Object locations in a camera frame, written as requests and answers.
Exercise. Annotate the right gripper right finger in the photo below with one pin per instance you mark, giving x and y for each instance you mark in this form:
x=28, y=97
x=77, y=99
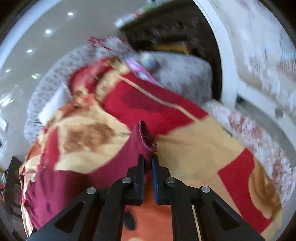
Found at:
x=198, y=213

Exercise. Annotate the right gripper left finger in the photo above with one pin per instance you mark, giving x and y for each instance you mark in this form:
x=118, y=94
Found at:
x=97, y=214

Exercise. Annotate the dark red knit sweater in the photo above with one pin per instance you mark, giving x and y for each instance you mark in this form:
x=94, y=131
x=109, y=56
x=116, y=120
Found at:
x=47, y=191

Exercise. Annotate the red orange cream blanket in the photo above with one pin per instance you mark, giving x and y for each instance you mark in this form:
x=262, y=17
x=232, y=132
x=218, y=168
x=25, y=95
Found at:
x=108, y=100

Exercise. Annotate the white pillow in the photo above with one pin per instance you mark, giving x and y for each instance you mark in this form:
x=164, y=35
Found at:
x=59, y=99

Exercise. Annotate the grey floral quilt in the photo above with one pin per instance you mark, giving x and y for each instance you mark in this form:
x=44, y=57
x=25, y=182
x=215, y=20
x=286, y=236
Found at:
x=186, y=75

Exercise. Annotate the white ornate floral chair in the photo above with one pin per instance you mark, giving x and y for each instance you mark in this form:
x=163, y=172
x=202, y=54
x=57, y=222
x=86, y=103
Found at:
x=258, y=63

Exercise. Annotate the dark carved wooden cabinet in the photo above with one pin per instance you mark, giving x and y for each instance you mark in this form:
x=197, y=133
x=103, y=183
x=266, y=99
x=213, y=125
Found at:
x=177, y=26

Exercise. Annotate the clutter on cabinet top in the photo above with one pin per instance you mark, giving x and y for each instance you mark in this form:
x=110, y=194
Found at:
x=151, y=4

